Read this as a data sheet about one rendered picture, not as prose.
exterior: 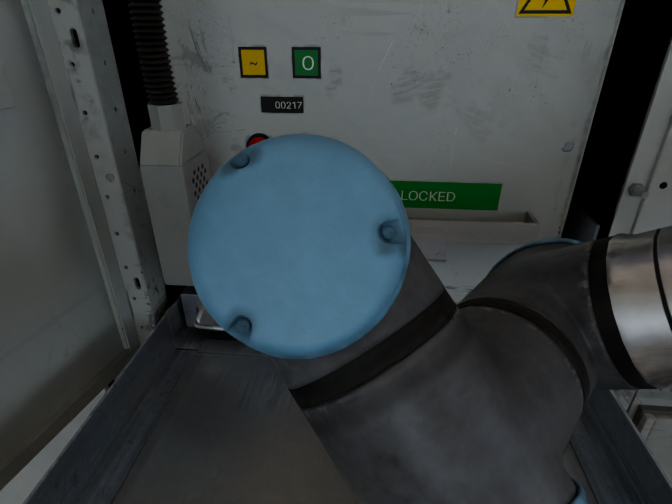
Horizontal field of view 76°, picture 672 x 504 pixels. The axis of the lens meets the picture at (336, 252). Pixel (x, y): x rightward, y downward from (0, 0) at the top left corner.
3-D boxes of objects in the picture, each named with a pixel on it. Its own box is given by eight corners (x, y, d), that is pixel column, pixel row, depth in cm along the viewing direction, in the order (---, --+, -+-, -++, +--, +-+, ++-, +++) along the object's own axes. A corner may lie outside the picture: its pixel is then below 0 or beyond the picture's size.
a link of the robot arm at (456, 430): (639, 455, 21) (498, 246, 22) (575, 701, 14) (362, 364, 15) (488, 464, 28) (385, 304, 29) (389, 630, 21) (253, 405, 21)
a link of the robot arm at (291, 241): (256, 427, 16) (119, 200, 16) (306, 357, 28) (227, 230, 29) (475, 288, 15) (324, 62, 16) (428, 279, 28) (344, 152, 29)
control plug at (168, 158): (203, 288, 50) (177, 135, 42) (163, 286, 50) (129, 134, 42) (225, 256, 57) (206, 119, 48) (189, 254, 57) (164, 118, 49)
